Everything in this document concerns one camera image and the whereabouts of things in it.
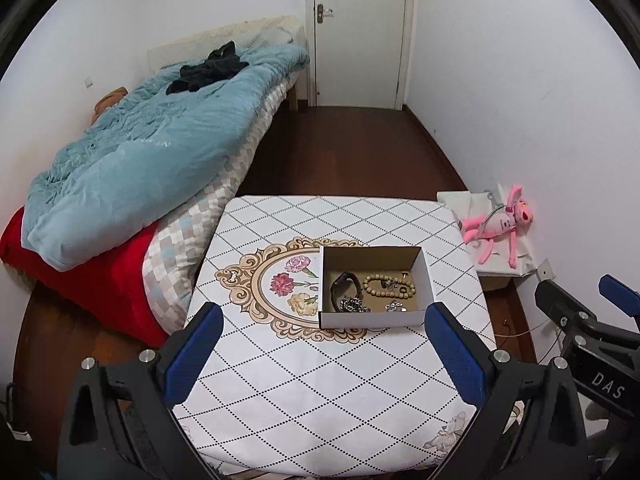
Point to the wooden bed frame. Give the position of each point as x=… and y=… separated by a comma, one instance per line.
x=293, y=92

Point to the cream headboard cover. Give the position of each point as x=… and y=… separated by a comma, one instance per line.
x=225, y=35

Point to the white wall switch panel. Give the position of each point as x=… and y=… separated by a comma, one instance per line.
x=546, y=268

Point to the black wristband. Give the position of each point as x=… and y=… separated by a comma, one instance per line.
x=356, y=285

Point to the small silver pendant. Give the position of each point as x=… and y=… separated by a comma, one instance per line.
x=388, y=285

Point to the red blanket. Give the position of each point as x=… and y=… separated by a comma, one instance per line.
x=100, y=285

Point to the pink plush toy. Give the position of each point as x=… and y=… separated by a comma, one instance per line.
x=495, y=227

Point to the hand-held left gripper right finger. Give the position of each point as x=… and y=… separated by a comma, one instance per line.
x=457, y=355

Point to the diamond pattern tablecloth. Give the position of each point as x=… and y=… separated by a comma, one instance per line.
x=310, y=385

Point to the black clothes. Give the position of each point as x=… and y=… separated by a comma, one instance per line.
x=210, y=67

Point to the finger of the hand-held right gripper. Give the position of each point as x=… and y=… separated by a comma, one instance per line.
x=555, y=297
x=620, y=292

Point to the white door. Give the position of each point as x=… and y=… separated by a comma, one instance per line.
x=360, y=35

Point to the light blue quilt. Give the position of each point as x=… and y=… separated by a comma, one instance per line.
x=150, y=160

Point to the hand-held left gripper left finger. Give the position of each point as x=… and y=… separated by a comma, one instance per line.
x=192, y=355

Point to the cardboard box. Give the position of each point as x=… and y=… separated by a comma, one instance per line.
x=370, y=319

